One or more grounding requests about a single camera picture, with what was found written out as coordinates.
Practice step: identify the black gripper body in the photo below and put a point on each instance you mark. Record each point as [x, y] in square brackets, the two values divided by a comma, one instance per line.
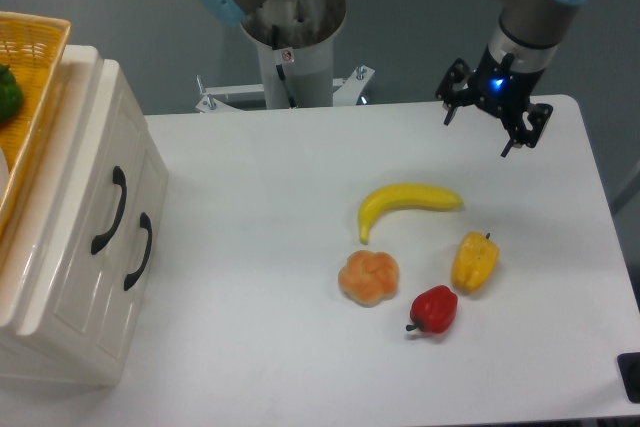
[504, 80]

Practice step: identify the yellow banana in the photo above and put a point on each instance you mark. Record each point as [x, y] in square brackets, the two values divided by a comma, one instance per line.
[400, 196]

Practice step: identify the red bell pepper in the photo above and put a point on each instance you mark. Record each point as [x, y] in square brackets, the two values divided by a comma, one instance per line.
[433, 311]

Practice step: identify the black bottom drawer handle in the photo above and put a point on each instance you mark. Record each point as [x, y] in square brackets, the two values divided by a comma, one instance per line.
[143, 257]

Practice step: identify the green bell pepper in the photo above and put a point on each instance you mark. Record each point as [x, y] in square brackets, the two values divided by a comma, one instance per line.
[11, 97]

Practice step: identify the black drawer handle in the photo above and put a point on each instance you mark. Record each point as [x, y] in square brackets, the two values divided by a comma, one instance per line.
[118, 206]
[143, 257]

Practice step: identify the yellow bell pepper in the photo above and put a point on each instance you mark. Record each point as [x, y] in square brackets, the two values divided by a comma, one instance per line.
[475, 260]

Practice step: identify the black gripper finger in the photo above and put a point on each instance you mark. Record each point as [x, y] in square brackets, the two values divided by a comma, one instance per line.
[524, 124]
[453, 90]

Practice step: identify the black top drawer handle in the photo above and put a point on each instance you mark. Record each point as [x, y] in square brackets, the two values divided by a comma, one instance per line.
[118, 206]

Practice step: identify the white drawer cabinet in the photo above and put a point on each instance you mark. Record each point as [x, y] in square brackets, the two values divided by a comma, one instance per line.
[65, 357]

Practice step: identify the orange bread roll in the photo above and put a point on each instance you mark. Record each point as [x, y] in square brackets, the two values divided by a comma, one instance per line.
[369, 278]

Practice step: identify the yellow woven basket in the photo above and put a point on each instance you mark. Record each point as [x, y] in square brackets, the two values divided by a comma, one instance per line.
[31, 48]

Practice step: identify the black object at table edge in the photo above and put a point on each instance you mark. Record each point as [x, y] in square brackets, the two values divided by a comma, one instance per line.
[629, 367]

